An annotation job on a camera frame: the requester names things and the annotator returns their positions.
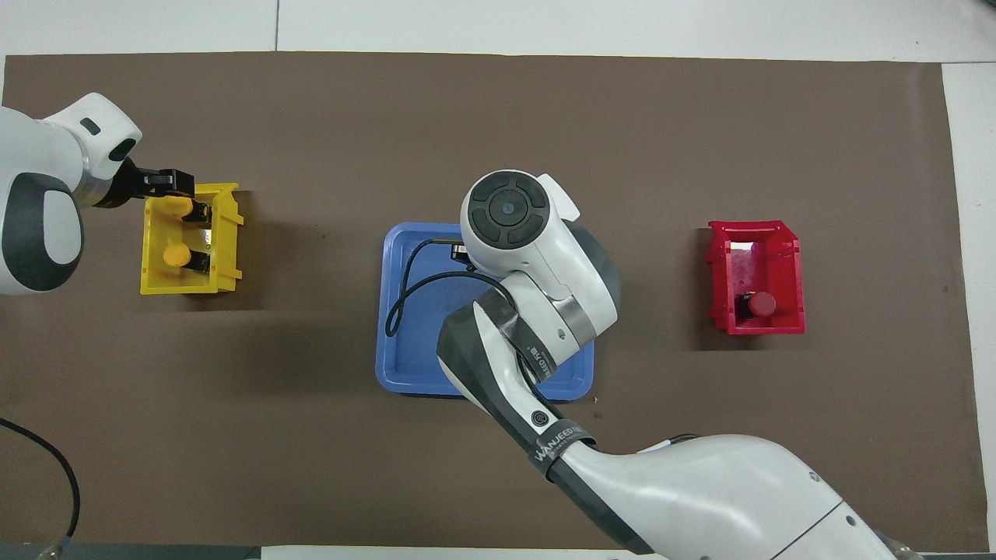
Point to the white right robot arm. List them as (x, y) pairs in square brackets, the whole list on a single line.
[(700, 490)]

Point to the yellow plastic bin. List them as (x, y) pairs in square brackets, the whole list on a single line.
[(167, 286)]

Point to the red plastic bin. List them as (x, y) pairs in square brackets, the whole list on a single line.
[(786, 280)]

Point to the brown paper mat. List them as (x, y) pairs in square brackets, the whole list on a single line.
[(311, 451)]

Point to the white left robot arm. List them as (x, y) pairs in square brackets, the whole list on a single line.
[(47, 163)]

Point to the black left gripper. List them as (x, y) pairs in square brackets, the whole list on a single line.
[(140, 187)]

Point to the red push button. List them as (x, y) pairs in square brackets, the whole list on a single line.
[(762, 303)]

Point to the yellow push button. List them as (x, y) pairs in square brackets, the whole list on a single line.
[(179, 208), (177, 255)]

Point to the blue plastic tray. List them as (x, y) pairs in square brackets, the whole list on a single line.
[(420, 358)]

